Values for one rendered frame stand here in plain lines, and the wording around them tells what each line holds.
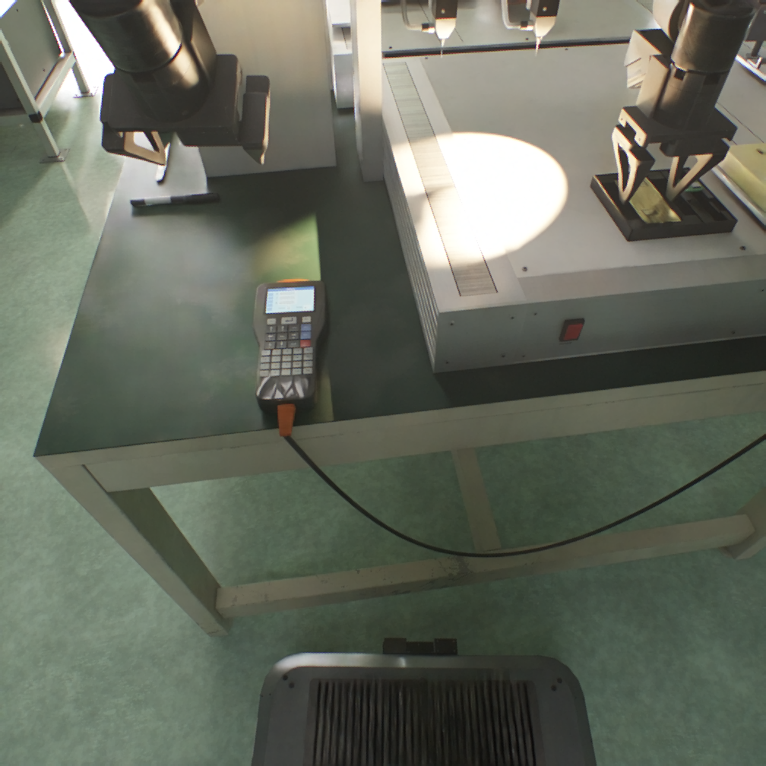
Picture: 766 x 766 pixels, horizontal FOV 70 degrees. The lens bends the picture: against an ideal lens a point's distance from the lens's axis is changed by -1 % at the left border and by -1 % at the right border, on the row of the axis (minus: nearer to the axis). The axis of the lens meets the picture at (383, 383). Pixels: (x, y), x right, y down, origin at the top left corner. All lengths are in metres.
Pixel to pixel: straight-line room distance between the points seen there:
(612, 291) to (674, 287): 0.07
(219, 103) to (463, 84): 0.58
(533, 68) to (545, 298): 0.58
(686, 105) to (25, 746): 1.48
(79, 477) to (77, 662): 0.76
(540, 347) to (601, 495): 0.89
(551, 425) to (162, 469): 0.46
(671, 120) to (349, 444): 0.48
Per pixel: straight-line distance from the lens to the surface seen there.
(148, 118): 0.52
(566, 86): 1.04
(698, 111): 0.68
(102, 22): 0.44
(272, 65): 0.93
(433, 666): 1.01
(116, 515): 0.79
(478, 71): 1.07
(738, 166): 0.83
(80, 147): 3.04
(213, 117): 0.50
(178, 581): 1.00
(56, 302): 2.15
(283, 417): 0.59
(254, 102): 0.52
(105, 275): 0.86
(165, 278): 0.82
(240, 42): 0.92
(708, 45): 0.66
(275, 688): 1.01
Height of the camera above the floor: 1.24
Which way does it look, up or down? 51 degrees down
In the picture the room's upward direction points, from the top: 1 degrees counter-clockwise
